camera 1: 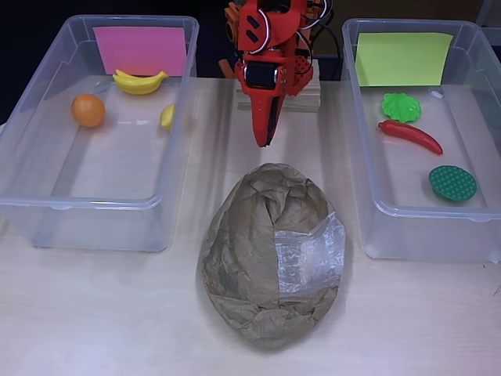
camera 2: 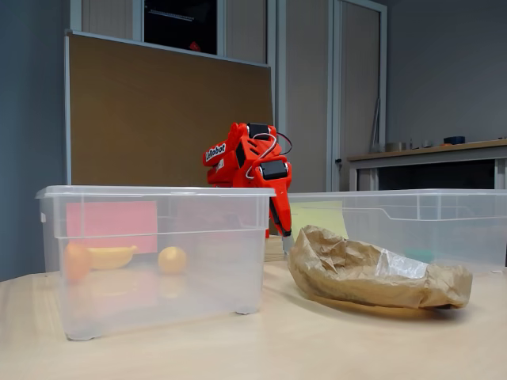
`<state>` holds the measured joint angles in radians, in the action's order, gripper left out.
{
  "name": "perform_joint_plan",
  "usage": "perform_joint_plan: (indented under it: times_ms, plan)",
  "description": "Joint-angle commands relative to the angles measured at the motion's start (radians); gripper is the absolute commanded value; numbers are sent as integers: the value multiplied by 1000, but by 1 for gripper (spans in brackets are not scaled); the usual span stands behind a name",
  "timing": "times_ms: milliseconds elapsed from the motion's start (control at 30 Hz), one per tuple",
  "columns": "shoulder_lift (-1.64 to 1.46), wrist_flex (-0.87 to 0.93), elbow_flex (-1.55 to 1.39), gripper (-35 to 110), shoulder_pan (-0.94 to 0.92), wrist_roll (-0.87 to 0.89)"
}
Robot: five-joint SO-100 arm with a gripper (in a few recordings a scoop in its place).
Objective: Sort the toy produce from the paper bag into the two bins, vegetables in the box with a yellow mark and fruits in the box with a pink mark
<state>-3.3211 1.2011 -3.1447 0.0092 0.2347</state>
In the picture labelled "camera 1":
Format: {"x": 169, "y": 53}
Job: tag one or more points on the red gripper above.
{"x": 261, "y": 99}

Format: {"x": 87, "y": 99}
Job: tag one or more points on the yellow toy lemon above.
{"x": 167, "y": 116}

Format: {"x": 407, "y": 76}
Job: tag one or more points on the light green toy lettuce leaf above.
{"x": 401, "y": 107}

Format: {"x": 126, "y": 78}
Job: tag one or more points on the yellow toy banana bunch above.
{"x": 139, "y": 85}

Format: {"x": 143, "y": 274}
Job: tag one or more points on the red toy chili pepper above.
{"x": 415, "y": 135}

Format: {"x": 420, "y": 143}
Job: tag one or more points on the orange toy fruit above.
{"x": 88, "y": 110}

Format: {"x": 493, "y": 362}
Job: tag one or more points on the dark green bumpy toy vegetable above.
{"x": 454, "y": 184}

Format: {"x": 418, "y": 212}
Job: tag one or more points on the red robot arm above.
{"x": 282, "y": 19}

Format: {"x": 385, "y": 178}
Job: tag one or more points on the clear plastic bin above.
{"x": 411, "y": 184}
{"x": 117, "y": 156}

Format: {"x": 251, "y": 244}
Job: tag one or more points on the wooden base block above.
{"x": 301, "y": 103}

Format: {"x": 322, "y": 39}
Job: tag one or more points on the orange plastic clamp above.
{"x": 231, "y": 31}

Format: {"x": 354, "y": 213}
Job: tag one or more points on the crumpled brown paper bag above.
{"x": 242, "y": 254}

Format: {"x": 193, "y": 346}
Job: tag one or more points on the pink paper note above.
{"x": 141, "y": 49}

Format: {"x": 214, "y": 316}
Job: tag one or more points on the yellow paper note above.
{"x": 403, "y": 58}

